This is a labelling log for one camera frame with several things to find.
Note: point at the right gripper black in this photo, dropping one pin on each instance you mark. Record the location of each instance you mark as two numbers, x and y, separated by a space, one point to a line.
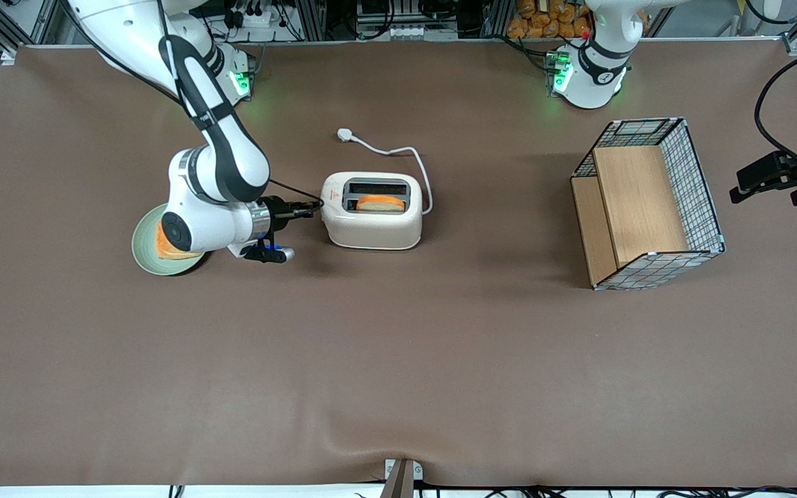
279 210

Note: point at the white two-slot toaster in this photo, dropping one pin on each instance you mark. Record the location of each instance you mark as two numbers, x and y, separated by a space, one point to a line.
371 232

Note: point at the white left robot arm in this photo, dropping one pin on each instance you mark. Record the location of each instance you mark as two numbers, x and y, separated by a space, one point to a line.
592 69

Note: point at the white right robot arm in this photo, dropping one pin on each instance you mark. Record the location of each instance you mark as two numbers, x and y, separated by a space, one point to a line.
222 159

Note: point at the toast slice with orange crust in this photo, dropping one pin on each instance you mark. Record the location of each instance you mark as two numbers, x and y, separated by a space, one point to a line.
380 204

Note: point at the triangular orange pastry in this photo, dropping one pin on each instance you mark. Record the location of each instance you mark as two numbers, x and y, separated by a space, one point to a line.
163 250

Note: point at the wooden step shelf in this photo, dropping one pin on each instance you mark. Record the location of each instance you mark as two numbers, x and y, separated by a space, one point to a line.
637 200

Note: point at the pale green round plate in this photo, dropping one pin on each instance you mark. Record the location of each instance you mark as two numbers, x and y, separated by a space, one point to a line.
144 252

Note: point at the white power strip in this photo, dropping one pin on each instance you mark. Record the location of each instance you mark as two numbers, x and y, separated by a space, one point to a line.
252 15

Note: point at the bag of brown bread rolls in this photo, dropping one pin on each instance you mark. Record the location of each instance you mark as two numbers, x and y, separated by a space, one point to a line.
549 19

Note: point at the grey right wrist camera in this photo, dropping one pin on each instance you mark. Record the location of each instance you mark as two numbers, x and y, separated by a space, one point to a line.
268 253

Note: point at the metal table edge bracket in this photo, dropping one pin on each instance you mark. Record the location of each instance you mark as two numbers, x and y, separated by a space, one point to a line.
402 476

